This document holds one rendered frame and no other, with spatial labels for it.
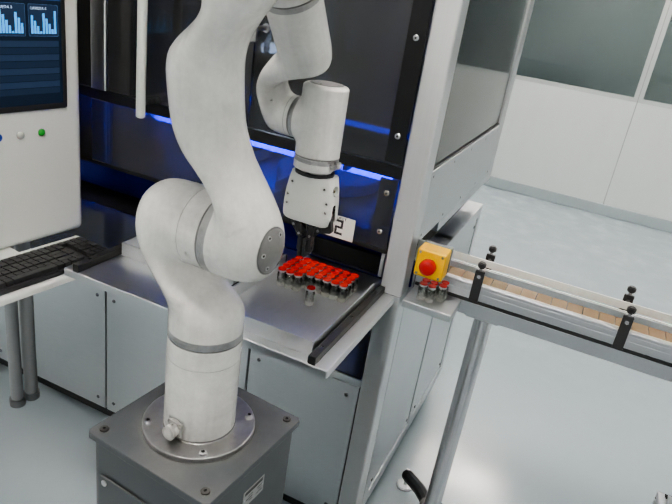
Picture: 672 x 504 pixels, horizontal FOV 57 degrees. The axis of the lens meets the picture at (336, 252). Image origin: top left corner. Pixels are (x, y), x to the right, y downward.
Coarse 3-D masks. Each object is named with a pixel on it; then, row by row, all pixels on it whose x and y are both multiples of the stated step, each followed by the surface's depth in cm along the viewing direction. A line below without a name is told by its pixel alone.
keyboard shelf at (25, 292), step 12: (60, 240) 177; (0, 252) 166; (12, 252) 167; (24, 252) 167; (60, 276) 158; (24, 288) 150; (36, 288) 152; (48, 288) 155; (0, 300) 145; (12, 300) 147
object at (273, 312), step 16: (272, 272) 160; (240, 288) 146; (256, 288) 151; (272, 288) 152; (368, 288) 152; (256, 304) 144; (272, 304) 145; (288, 304) 146; (304, 304) 147; (320, 304) 148; (336, 304) 149; (352, 304) 143; (256, 320) 131; (272, 320) 138; (288, 320) 139; (304, 320) 140; (320, 320) 141; (336, 320) 136; (272, 336) 130; (288, 336) 128; (304, 336) 134; (320, 336) 129; (304, 352) 128
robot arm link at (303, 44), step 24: (312, 0) 90; (288, 24) 91; (312, 24) 92; (288, 48) 95; (312, 48) 95; (264, 72) 104; (288, 72) 100; (312, 72) 99; (264, 96) 108; (288, 96) 113; (264, 120) 115
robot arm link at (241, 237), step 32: (224, 0) 68; (256, 0) 69; (192, 32) 73; (224, 32) 72; (192, 64) 74; (224, 64) 75; (192, 96) 77; (224, 96) 78; (192, 128) 79; (224, 128) 80; (192, 160) 81; (224, 160) 81; (256, 160) 88; (224, 192) 82; (256, 192) 85; (224, 224) 83; (256, 224) 85; (224, 256) 85; (256, 256) 86
